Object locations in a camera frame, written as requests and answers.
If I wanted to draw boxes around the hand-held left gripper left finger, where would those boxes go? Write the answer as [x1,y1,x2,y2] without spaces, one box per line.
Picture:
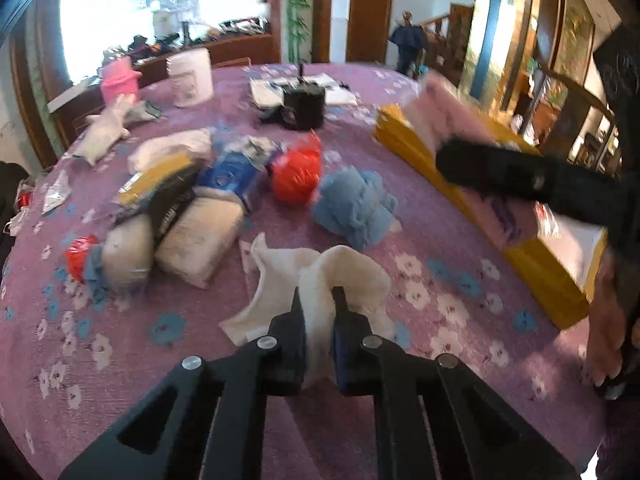
[57,287,307,480]

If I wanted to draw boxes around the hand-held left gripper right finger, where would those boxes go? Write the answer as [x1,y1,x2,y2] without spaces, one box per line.
[332,286,581,480]

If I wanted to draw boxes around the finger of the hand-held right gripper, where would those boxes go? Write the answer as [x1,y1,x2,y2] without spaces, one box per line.
[435,137,556,206]

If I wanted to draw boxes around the pink cloth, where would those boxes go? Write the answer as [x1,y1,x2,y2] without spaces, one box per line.
[402,71,543,253]

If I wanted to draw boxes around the white cloth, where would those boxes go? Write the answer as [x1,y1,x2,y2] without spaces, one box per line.
[220,232,396,391]

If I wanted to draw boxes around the yellow-edged cardboard box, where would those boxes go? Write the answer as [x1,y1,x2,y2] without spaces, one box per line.
[374,102,608,331]

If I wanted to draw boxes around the cream facial towel pack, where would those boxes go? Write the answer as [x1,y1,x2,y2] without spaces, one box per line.
[154,195,246,290]

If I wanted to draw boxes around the blue printed plastic bag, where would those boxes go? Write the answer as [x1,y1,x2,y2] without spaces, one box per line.
[197,136,281,211]

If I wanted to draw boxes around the round white soft pack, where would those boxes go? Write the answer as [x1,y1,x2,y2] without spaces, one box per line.
[100,215,156,291]

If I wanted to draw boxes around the person's right hand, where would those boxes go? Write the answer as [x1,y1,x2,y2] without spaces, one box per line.
[586,247,628,386]

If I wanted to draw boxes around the dark wooden chair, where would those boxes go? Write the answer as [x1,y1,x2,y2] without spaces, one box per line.
[535,57,616,126]

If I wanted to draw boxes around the wooden stair railing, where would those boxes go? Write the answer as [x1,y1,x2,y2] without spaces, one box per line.
[420,2,473,83]

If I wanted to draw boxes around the golden pillar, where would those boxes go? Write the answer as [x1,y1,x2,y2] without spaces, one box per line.
[460,0,536,91]

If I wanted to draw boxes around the blue fluffy towel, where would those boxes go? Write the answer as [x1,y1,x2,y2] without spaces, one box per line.
[311,169,401,250]

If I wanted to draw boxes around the dark blue hanging jacket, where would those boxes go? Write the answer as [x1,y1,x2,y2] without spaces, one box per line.
[389,10,426,76]

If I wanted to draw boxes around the white paper sheets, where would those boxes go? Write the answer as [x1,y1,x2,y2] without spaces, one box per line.
[249,72,358,108]

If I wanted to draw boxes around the red plastic bag roll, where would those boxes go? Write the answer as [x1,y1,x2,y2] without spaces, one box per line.
[270,135,323,206]

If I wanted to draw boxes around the brown wooden door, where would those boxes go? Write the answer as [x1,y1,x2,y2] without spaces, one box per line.
[346,0,395,63]

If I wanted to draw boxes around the black packet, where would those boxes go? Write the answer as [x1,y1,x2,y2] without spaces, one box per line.
[115,170,201,251]

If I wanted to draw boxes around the black cylindrical device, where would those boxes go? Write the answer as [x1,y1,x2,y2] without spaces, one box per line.
[282,62,327,131]

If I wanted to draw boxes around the yellow sponge pack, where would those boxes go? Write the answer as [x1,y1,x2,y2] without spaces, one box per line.
[117,152,196,206]

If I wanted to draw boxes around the small red bag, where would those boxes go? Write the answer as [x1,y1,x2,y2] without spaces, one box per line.
[65,235,108,293]

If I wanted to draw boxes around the white folded towel pack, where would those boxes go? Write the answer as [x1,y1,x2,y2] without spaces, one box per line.
[127,129,213,173]

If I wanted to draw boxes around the bamboo painted panel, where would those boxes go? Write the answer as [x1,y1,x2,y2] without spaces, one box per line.
[280,0,333,63]

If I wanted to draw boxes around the wooden sideboard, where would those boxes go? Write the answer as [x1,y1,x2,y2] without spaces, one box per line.
[47,35,281,131]

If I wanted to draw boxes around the green-cuffed work glove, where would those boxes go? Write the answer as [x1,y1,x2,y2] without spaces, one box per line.
[125,100,163,123]

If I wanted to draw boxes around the small white sachet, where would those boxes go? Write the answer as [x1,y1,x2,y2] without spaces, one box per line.
[42,170,76,216]

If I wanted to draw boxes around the white work glove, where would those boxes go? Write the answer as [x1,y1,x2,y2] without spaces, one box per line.
[75,95,133,166]

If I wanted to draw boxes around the white plastic jar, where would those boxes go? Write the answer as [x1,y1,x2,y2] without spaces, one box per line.
[166,49,215,108]

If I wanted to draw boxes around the crumpled plastic bags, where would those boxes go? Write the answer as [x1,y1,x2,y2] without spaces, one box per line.
[0,175,36,241]

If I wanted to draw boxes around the pink sleeved bottle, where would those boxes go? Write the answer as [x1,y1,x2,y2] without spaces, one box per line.
[99,56,142,106]

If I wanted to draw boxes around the black bag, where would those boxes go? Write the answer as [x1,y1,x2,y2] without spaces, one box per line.
[0,160,26,196]

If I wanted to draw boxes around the glass partition panel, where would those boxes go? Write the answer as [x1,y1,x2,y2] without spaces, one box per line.
[55,0,271,86]

